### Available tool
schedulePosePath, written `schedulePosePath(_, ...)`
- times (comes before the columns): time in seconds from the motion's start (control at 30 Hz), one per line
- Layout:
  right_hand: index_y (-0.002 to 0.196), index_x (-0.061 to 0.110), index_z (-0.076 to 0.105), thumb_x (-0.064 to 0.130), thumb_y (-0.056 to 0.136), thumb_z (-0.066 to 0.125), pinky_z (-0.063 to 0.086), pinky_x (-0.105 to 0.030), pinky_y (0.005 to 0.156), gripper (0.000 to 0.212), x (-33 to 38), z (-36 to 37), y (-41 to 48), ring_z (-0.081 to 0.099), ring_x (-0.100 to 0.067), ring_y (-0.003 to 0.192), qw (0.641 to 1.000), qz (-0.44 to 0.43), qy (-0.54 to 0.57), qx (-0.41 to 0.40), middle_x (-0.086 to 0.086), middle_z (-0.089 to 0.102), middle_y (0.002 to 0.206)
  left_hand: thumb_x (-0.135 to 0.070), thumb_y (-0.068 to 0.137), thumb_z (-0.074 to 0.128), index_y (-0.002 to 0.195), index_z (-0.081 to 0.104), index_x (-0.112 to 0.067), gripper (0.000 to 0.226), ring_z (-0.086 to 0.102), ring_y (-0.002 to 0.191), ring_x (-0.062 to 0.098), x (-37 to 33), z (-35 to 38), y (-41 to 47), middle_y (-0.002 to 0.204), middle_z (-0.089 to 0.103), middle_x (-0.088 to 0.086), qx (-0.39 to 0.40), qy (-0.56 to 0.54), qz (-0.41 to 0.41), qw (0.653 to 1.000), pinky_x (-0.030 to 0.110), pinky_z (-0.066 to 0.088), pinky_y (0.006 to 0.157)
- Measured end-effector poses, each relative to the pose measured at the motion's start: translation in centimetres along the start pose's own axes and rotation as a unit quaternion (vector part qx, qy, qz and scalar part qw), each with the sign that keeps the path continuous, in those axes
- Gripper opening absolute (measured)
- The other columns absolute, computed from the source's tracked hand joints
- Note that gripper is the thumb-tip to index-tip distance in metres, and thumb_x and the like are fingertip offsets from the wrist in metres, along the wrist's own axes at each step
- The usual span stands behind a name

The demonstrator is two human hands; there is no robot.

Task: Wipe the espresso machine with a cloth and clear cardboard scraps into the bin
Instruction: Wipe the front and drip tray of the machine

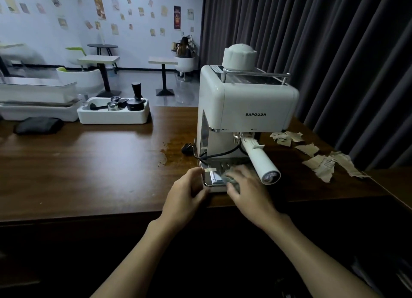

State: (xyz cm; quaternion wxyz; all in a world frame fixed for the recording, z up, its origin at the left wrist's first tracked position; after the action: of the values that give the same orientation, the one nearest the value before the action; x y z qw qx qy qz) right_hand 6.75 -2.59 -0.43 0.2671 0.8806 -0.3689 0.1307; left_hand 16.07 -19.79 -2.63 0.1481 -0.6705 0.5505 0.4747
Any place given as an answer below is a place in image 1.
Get tall orange wall poster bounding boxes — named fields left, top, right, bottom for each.
left=92, top=0, right=107, bottom=21

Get person's left forearm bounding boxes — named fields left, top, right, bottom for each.
left=90, top=219, right=181, bottom=298

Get person's left hand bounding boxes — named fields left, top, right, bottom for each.
left=160, top=167, right=211, bottom=227

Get dark grey curtain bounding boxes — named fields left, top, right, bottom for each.
left=200, top=0, right=412, bottom=170

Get black coffee tamper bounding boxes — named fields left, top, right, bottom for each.
left=126, top=82, right=145, bottom=111

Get white boiler cap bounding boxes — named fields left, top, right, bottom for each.
left=222, top=44, right=258, bottom=72

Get black folded cloth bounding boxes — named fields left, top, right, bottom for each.
left=14, top=116, right=64, bottom=135

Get white square cafe table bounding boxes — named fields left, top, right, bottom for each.
left=148, top=56, right=178, bottom=96
left=77, top=54, right=122, bottom=98

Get white tub chair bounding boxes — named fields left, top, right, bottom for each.
left=56, top=67, right=105, bottom=96
left=174, top=56, right=196, bottom=82

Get black power cable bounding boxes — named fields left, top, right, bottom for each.
left=181, top=142, right=249, bottom=160

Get pile of torn paper scraps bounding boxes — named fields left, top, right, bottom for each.
left=270, top=131, right=370, bottom=183

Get white handled portafilter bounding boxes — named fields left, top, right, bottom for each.
left=233, top=132, right=281, bottom=186

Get grey cleaning cloth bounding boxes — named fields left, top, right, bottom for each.
left=220, top=167, right=242, bottom=194

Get white lidded container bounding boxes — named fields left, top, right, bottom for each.
left=0, top=76, right=80, bottom=104

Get metal drip tray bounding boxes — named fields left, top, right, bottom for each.
left=198, top=159, right=255, bottom=193

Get group of small wall posters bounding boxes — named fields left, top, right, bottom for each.
left=0, top=0, right=195, bottom=38

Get white accessory tray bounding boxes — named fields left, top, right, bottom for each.
left=77, top=97, right=151, bottom=125

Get person's right hand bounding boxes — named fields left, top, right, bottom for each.
left=225, top=165, right=281, bottom=230

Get white plastic bin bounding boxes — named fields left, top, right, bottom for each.
left=0, top=99, right=83, bottom=122

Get person's right forearm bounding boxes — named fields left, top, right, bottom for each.
left=261, top=213, right=382, bottom=298

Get black round table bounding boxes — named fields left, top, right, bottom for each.
left=86, top=43, right=119, bottom=74

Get white chair green cushion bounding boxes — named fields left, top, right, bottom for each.
left=65, top=46, right=88, bottom=67

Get spilled coffee grounds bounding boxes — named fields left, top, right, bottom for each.
left=159, top=142, right=172, bottom=167

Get white espresso machine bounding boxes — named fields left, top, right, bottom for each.
left=193, top=44, right=300, bottom=193

